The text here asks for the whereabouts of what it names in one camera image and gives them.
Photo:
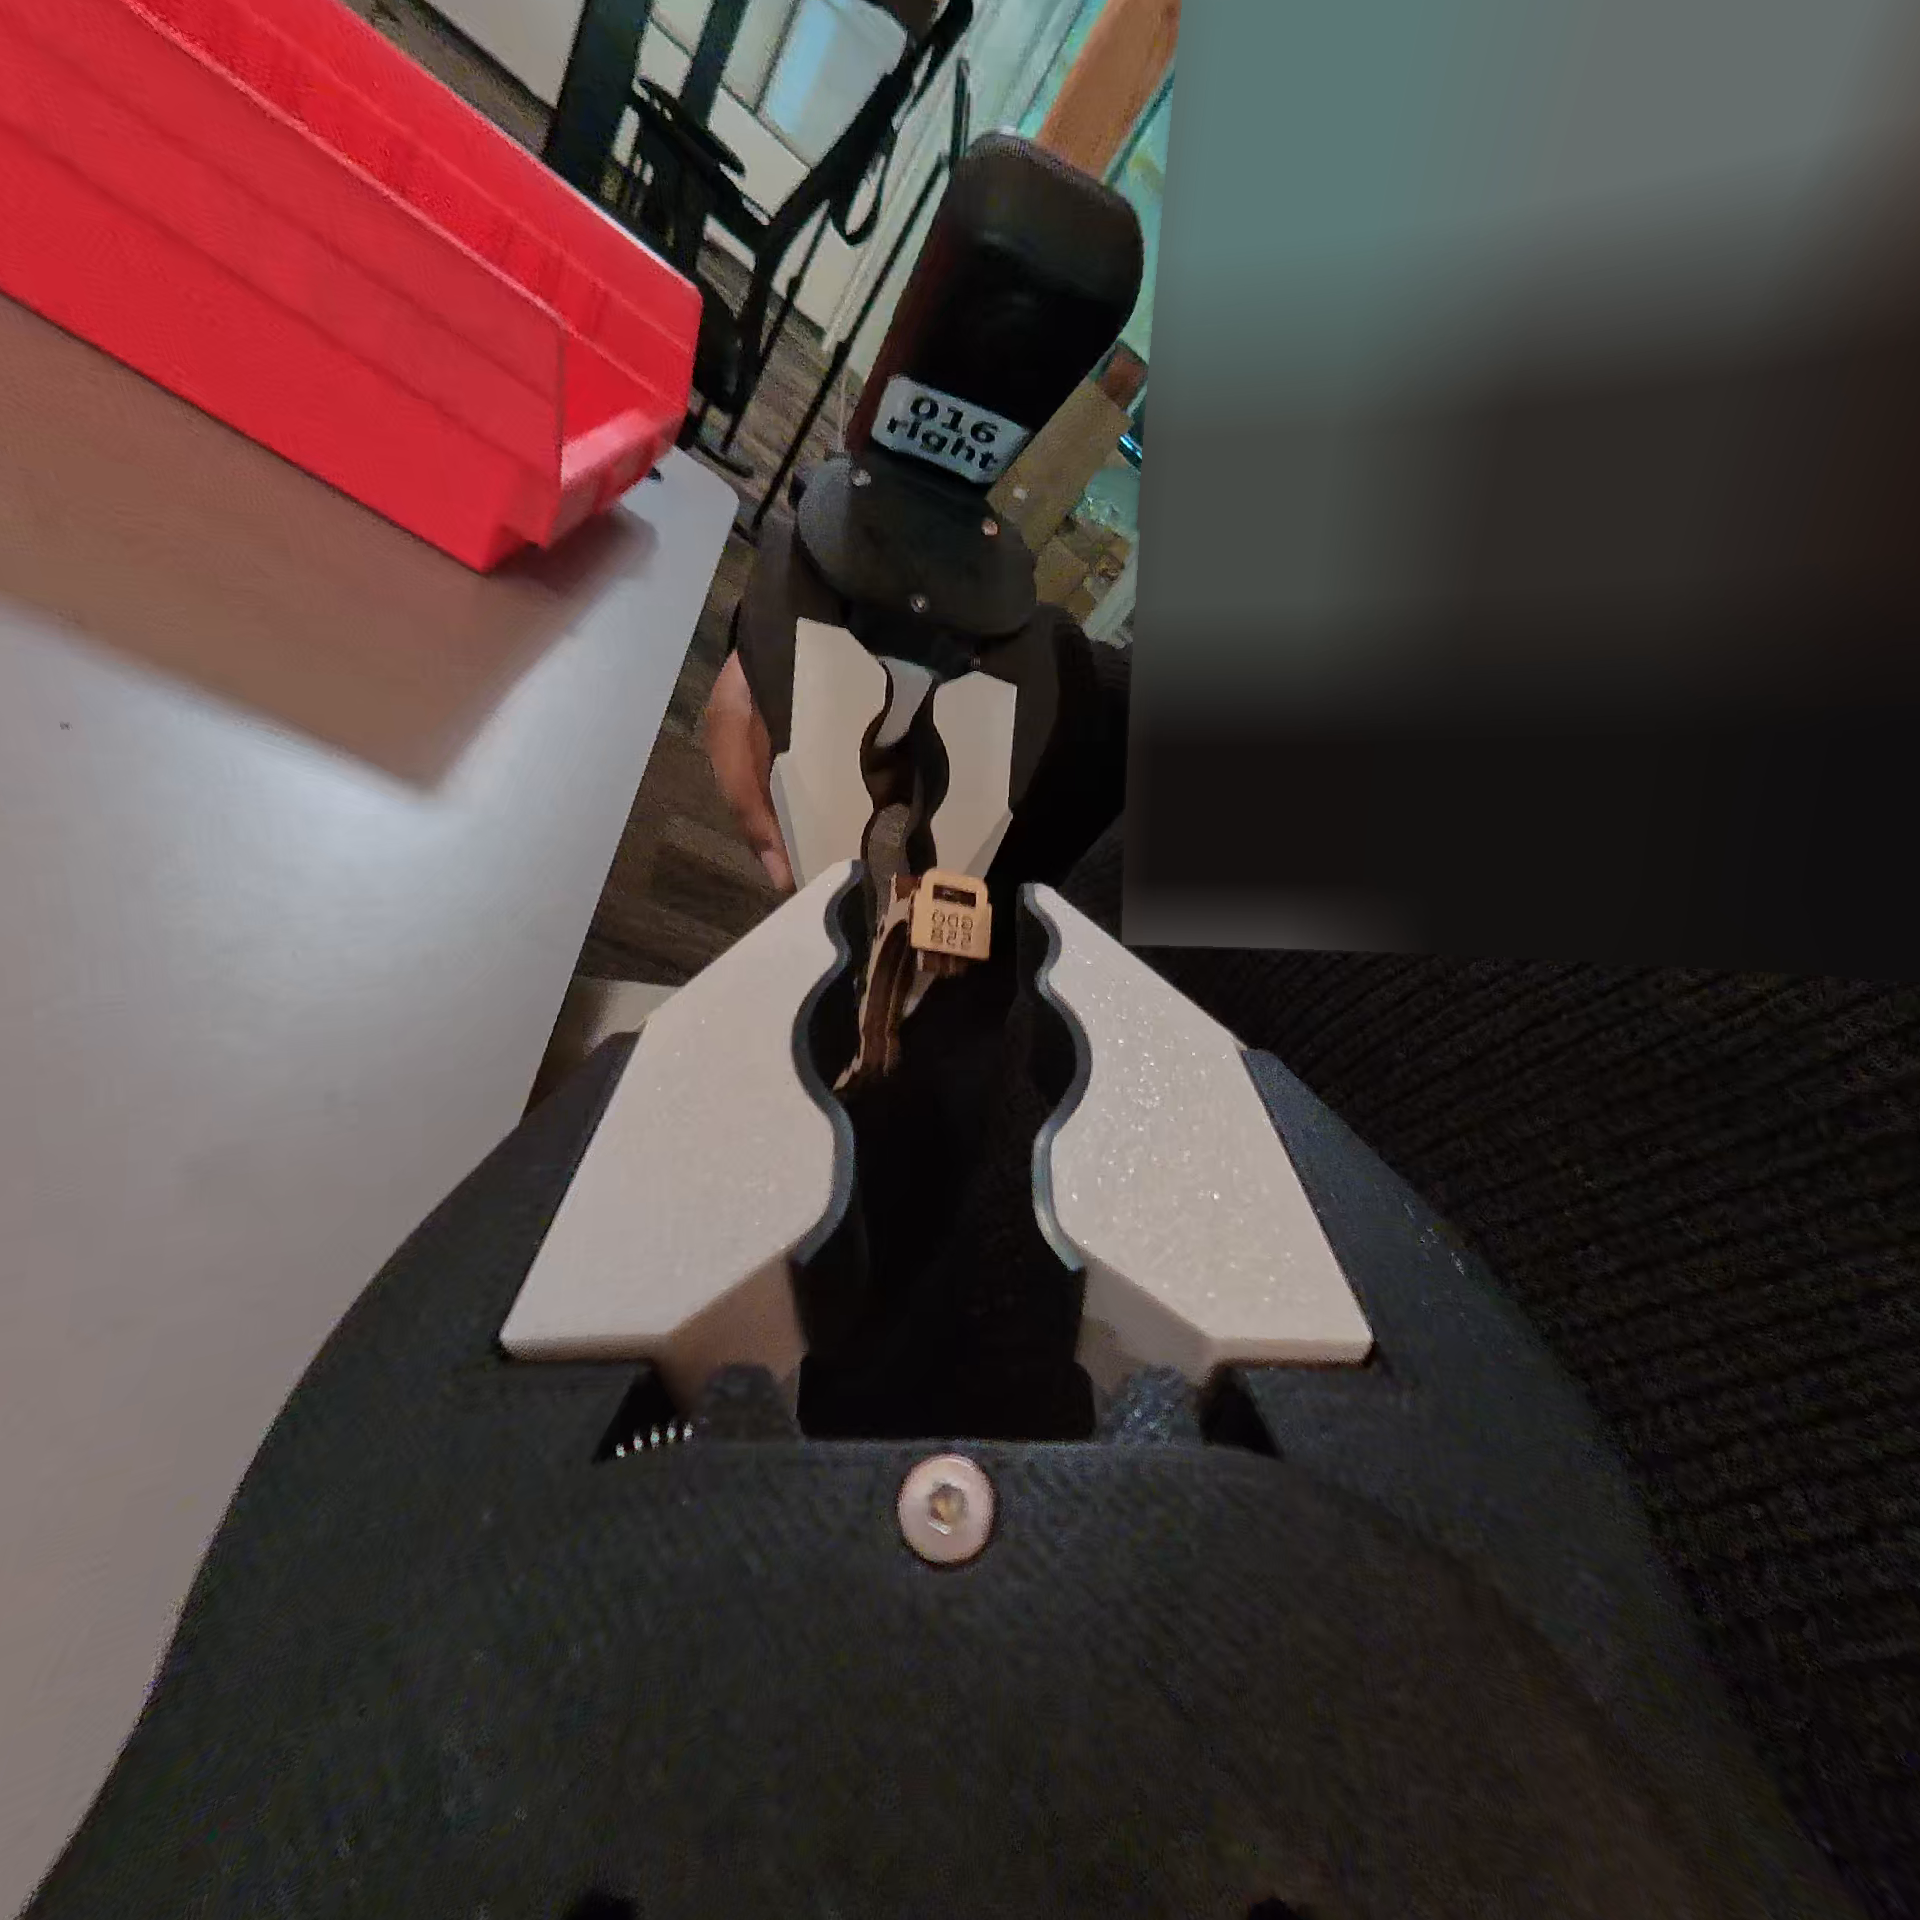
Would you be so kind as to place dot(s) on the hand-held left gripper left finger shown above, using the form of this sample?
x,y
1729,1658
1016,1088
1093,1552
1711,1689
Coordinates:
x,y
674,1184

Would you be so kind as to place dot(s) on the small printed wooden piece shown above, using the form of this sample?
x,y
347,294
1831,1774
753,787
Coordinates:
x,y
961,923

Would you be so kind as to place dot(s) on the person's black sweater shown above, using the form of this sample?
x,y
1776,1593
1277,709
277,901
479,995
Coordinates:
x,y
1575,1274

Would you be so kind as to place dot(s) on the cardboard box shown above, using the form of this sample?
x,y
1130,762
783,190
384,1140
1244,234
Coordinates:
x,y
1072,434

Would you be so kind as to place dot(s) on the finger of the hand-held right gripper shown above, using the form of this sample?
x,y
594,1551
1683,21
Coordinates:
x,y
825,735
982,750

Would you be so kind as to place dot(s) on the person's right hand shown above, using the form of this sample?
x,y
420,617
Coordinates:
x,y
739,765

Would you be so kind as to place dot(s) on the wooden post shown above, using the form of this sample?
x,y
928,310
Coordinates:
x,y
1119,75

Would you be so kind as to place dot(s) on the layered wooden model part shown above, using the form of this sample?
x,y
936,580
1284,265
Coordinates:
x,y
879,1021

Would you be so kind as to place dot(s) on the red plastic bin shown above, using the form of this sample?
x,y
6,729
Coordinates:
x,y
300,254

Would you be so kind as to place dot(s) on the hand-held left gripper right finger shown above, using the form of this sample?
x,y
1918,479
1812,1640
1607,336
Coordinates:
x,y
1201,1201

